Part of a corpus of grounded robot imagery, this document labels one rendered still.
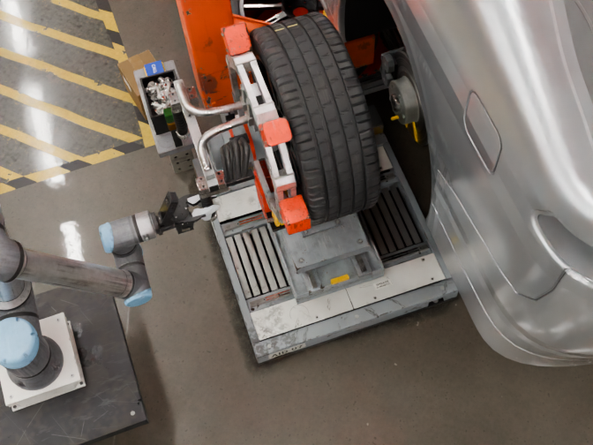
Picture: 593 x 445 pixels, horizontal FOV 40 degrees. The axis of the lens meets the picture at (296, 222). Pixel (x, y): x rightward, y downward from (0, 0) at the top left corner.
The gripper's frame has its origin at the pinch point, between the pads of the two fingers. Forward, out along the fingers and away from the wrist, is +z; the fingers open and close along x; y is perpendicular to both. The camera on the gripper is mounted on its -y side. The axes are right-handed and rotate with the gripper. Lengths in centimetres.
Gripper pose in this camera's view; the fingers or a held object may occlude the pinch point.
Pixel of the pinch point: (213, 200)
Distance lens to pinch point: 259.8
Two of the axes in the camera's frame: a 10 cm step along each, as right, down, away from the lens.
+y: 0.5, 4.8, 8.8
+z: 9.5, -3.0, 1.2
